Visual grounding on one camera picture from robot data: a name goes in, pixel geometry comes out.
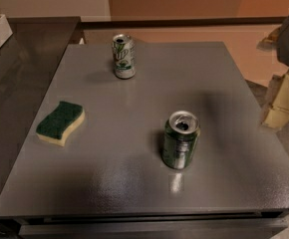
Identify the green soda can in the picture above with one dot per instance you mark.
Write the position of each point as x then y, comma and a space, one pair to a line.
181, 134

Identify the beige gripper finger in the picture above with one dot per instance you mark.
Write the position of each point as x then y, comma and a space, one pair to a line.
276, 108
272, 37

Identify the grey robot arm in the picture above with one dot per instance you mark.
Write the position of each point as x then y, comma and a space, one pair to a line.
282, 45

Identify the drawer front under table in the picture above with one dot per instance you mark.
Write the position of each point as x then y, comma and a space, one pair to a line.
191, 229

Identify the green yellow sponge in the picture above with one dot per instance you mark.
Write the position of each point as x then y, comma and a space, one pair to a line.
56, 127

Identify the white 7up can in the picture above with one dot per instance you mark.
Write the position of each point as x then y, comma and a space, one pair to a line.
123, 47

